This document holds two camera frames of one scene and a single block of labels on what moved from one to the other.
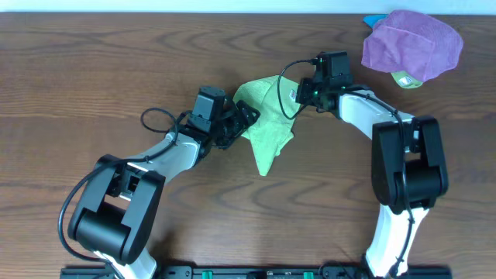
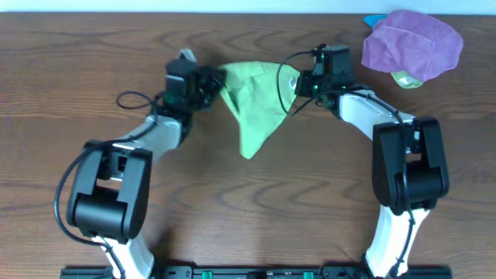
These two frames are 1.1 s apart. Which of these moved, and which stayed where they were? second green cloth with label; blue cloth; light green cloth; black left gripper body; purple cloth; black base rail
Moved: light green cloth; black left gripper body
Stayed: second green cloth with label; blue cloth; black base rail; purple cloth
